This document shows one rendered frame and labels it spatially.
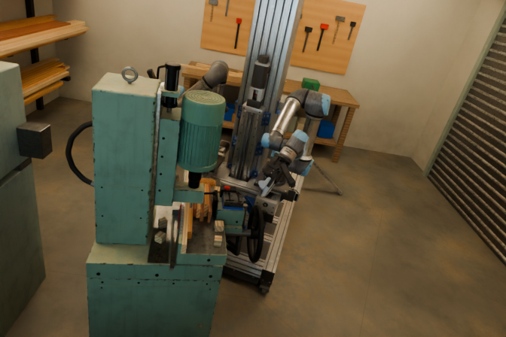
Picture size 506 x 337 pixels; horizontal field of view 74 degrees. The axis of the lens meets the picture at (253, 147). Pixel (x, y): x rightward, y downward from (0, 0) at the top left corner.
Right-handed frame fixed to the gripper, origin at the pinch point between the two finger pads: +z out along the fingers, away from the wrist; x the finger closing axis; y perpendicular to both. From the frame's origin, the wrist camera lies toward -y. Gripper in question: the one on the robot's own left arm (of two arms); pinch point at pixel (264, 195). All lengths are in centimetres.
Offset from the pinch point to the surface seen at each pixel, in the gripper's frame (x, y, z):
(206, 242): -0.1, 8.9, 31.7
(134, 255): 3, 31, 54
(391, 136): -333, -27, -233
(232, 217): -12.5, 9.8, 15.7
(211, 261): 0.4, 1.9, 36.4
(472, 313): -162, -149, -39
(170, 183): 16.0, 32.7, 20.6
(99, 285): 2, 36, 73
